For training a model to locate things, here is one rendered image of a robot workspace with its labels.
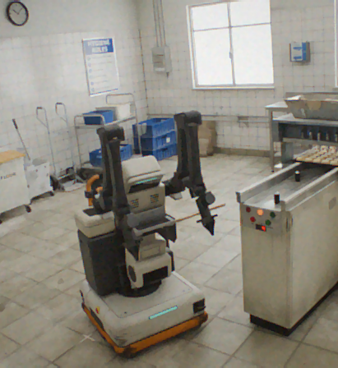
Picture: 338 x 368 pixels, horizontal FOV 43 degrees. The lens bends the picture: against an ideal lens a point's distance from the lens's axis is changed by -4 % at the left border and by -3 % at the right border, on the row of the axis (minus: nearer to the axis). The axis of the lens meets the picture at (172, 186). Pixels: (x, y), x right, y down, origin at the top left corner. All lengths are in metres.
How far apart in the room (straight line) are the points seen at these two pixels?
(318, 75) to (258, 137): 1.32
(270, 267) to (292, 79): 4.21
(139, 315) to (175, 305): 0.23
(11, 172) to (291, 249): 3.63
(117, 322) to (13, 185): 3.08
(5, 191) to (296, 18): 4.35
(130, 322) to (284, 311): 0.90
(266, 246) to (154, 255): 0.64
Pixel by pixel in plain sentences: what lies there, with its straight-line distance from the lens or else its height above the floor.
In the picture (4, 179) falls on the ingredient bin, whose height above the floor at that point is 0.50.
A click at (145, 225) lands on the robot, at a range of 2.41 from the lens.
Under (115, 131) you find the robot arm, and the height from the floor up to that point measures 1.37.
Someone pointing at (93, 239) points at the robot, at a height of 0.68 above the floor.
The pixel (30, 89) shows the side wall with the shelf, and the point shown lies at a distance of 6.26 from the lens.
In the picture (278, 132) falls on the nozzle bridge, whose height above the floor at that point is 1.09.
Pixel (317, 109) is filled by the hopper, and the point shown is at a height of 1.25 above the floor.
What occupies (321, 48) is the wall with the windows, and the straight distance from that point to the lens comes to 6.30.
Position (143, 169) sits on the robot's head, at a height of 1.11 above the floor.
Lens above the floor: 1.72
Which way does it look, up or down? 17 degrees down
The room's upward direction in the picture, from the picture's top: 6 degrees counter-clockwise
